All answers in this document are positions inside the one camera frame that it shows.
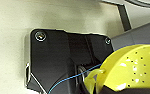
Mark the yellow bowl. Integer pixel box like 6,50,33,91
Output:
83,44,150,94

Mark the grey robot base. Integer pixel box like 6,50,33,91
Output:
110,21,150,51

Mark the blue cable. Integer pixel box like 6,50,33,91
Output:
49,64,102,94

